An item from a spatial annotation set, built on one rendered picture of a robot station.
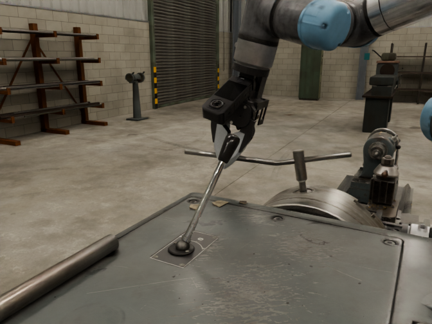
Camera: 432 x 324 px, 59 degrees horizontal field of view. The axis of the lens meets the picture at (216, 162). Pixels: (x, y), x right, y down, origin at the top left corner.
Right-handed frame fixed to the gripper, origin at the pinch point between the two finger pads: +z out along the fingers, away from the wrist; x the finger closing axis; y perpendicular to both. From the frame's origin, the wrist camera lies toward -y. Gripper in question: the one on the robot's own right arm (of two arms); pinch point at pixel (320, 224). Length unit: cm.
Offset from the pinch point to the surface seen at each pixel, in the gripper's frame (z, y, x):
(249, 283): -6, -58, 17
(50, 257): 220, 76, -108
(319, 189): -3.2, -17.7, 15.6
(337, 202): -7.6, -21.7, 15.0
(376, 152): -3, 86, 1
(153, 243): 10, -56, 17
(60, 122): 675, 461, -98
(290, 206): -0.4, -27.5, 14.8
